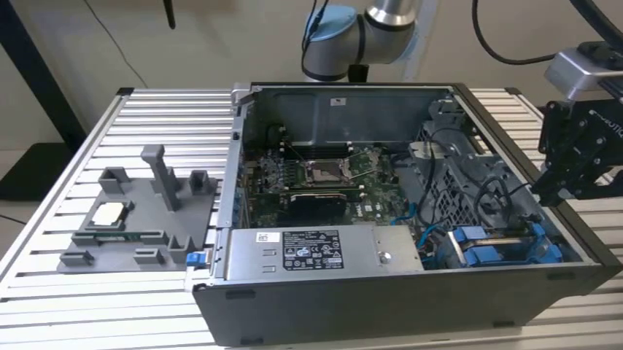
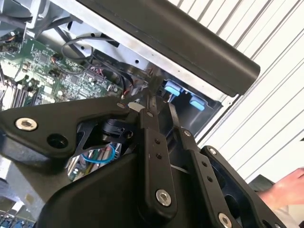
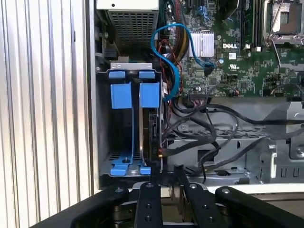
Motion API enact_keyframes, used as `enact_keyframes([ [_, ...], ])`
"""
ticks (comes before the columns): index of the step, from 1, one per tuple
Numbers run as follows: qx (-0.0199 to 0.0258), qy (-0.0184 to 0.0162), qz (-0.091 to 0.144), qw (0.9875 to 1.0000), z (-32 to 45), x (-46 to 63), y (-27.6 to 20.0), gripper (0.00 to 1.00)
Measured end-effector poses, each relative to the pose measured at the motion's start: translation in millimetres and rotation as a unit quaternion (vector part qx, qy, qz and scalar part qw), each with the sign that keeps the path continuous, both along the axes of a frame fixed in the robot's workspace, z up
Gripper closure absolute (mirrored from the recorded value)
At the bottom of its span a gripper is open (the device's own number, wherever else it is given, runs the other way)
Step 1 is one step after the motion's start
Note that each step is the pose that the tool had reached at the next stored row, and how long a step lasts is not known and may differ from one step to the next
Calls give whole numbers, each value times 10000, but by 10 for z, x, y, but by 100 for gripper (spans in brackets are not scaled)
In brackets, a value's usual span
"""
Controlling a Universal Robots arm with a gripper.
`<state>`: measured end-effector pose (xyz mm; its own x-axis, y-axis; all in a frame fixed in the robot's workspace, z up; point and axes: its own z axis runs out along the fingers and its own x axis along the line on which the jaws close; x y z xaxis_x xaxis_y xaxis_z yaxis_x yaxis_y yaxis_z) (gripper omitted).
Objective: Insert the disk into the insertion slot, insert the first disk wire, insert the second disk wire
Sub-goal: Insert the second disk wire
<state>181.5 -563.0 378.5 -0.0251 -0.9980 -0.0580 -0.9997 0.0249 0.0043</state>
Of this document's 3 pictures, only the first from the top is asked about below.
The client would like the black looped cable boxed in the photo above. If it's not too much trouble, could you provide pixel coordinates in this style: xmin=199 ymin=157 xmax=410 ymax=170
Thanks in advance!
xmin=474 ymin=176 xmax=533 ymax=229

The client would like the thin metal locking lever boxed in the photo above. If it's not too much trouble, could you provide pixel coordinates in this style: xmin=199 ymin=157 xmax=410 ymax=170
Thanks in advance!
xmin=286 ymin=143 xmax=314 ymax=164

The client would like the hard disk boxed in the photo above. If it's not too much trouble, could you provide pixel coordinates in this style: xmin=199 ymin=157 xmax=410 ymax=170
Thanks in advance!
xmin=449 ymin=221 xmax=565 ymax=270

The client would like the metal socket cover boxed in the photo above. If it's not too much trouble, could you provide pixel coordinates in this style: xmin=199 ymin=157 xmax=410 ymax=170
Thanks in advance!
xmin=346 ymin=150 xmax=385 ymax=179

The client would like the black RAM slot bank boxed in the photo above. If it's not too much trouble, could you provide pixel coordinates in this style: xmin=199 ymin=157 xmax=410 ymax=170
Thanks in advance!
xmin=286 ymin=184 xmax=366 ymax=195
xmin=283 ymin=144 xmax=354 ymax=159

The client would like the black hanging rod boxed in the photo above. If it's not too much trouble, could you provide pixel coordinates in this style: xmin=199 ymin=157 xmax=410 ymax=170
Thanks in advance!
xmin=162 ymin=0 xmax=179 ymax=29

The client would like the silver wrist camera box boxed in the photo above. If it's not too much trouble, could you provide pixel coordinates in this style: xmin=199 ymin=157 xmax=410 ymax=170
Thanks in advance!
xmin=542 ymin=40 xmax=623 ymax=100

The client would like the thin black wall cable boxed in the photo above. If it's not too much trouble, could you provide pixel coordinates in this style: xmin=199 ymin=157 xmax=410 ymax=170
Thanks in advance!
xmin=83 ymin=0 xmax=150 ymax=89

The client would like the grey parts rack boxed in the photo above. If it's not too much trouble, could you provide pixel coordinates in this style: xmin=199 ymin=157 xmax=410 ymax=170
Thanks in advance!
xmin=57 ymin=143 xmax=225 ymax=275

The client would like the black PC case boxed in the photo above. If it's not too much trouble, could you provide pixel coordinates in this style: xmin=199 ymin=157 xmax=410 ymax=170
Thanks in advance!
xmin=183 ymin=81 xmax=623 ymax=348

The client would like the black stand with base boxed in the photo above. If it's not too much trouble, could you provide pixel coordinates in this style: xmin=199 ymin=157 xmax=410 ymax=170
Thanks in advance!
xmin=0 ymin=0 xmax=90 ymax=202

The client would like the green motherboard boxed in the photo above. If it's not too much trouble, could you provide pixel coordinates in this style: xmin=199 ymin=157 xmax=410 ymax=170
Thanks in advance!
xmin=241 ymin=142 xmax=417 ymax=230

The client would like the silver CPU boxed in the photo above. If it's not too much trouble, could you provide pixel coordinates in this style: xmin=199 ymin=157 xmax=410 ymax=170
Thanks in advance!
xmin=89 ymin=201 xmax=133 ymax=228

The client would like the blue disk wire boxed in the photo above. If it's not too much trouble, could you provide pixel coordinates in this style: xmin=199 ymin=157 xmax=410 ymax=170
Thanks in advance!
xmin=393 ymin=202 xmax=442 ymax=254

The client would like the silver power supply unit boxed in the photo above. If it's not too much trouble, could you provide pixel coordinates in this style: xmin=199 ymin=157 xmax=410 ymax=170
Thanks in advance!
xmin=225 ymin=223 xmax=426 ymax=282

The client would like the green RAM stick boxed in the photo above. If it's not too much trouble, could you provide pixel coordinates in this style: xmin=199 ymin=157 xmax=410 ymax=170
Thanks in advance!
xmin=94 ymin=230 xmax=163 ymax=244

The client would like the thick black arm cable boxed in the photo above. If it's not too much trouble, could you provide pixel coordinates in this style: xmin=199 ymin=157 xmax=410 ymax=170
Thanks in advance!
xmin=473 ymin=0 xmax=562 ymax=66

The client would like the metal disk bay cage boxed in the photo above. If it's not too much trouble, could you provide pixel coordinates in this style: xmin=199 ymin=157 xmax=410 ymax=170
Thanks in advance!
xmin=398 ymin=98 xmax=542 ymax=235

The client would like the CPU socket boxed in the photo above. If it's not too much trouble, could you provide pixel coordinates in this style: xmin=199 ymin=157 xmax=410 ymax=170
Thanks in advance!
xmin=301 ymin=157 xmax=350 ymax=186

